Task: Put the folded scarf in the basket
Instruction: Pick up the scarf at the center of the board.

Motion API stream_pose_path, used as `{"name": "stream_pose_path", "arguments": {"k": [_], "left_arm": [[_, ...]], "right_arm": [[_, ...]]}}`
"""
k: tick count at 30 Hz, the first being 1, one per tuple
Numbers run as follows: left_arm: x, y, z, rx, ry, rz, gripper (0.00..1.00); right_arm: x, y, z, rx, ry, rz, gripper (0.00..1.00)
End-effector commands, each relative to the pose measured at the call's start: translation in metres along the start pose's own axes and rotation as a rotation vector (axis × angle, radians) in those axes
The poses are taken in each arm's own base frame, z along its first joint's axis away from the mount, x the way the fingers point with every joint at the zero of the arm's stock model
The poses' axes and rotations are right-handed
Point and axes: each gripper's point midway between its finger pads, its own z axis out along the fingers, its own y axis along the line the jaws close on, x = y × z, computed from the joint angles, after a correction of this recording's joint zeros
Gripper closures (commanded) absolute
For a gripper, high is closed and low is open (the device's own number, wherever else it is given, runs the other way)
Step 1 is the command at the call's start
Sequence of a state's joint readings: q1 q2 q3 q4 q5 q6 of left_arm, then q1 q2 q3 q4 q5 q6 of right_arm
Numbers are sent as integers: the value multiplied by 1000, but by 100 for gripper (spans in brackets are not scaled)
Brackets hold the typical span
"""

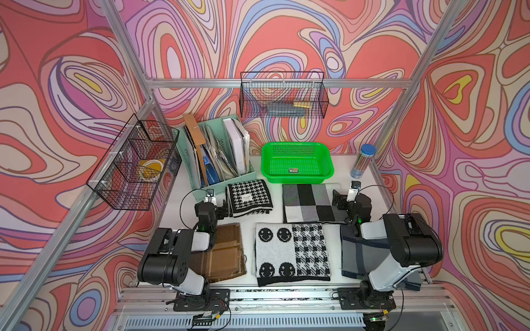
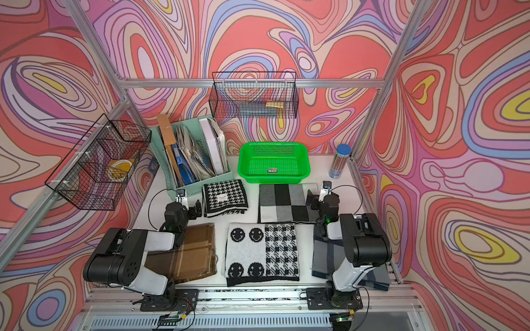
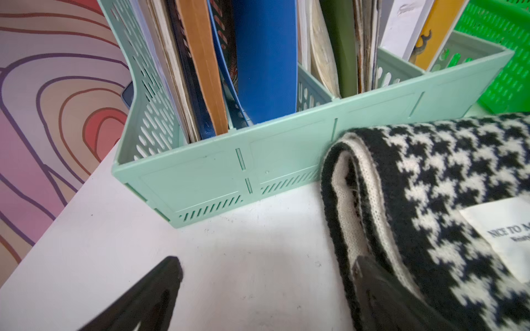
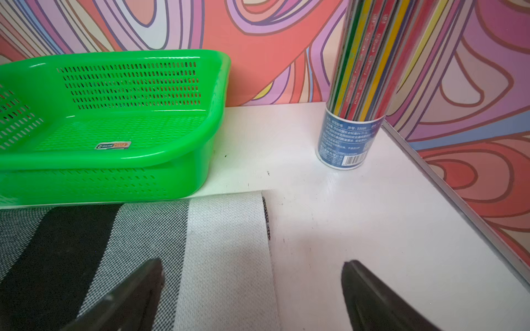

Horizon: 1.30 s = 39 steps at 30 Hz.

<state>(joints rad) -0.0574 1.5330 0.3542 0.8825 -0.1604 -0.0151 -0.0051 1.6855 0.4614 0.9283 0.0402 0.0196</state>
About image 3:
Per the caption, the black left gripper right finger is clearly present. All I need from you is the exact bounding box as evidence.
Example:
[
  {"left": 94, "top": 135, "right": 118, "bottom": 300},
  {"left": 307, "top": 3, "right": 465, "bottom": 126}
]
[{"left": 354, "top": 256, "right": 459, "bottom": 330}]

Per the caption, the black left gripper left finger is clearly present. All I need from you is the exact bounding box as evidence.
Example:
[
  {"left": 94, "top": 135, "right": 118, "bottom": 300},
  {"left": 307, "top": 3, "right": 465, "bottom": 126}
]
[{"left": 81, "top": 256, "right": 184, "bottom": 330}]

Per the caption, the black white houndstooth scarf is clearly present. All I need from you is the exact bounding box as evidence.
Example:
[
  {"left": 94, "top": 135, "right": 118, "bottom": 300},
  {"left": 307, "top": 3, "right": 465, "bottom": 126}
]
[{"left": 320, "top": 113, "right": 529, "bottom": 330}]

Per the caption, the green plastic basket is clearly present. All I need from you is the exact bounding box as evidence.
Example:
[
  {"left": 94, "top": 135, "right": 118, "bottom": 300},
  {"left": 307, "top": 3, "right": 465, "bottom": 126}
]
[{"left": 455, "top": 1, "right": 529, "bottom": 114}]

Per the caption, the mint green file organizer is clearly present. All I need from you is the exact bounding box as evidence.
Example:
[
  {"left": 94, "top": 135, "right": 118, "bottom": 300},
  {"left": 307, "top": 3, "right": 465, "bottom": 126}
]
[{"left": 99, "top": 1, "right": 505, "bottom": 228}]

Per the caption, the yellow white book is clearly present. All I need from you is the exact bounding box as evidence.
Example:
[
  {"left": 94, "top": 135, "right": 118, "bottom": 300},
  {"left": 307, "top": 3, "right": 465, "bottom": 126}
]
[{"left": 379, "top": 0, "right": 469, "bottom": 71}]

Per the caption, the blue folder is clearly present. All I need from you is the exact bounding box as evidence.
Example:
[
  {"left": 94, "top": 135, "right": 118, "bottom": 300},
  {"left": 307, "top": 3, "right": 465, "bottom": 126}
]
[{"left": 206, "top": 1, "right": 298, "bottom": 129}]

